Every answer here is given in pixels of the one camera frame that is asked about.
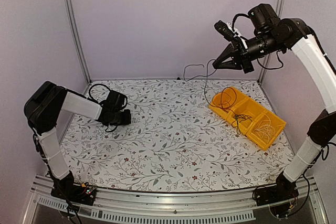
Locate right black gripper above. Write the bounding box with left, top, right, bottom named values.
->
left=214, top=30, right=284, bottom=72

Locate cable pile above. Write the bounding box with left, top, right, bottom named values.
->
left=183, top=59, right=245, bottom=134

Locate red cable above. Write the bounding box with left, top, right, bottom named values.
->
left=219, top=87, right=237, bottom=112

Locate black cable coil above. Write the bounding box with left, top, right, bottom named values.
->
left=233, top=113, right=253, bottom=123

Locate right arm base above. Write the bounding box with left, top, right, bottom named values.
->
left=252, top=175, right=299, bottom=218

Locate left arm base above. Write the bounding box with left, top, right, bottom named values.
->
left=51, top=177, right=97, bottom=206

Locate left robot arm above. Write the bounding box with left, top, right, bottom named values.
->
left=23, top=81, right=131, bottom=200

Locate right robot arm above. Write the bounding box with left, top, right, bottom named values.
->
left=213, top=3, right=335, bottom=201

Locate yellow bin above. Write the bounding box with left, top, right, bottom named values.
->
left=227, top=98, right=266, bottom=135
left=246, top=110, right=286, bottom=151
left=209, top=87, right=248, bottom=120

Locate floral table mat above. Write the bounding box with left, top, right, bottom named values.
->
left=61, top=80, right=293, bottom=192

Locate yellow bin middle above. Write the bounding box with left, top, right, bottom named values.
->
left=227, top=98, right=266, bottom=135

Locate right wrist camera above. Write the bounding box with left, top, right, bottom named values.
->
left=214, top=20, right=247, bottom=49

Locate aluminium front rail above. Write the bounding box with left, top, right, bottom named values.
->
left=23, top=175, right=330, bottom=223

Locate left aluminium post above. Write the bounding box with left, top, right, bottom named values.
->
left=64, top=0, right=92, bottom=84

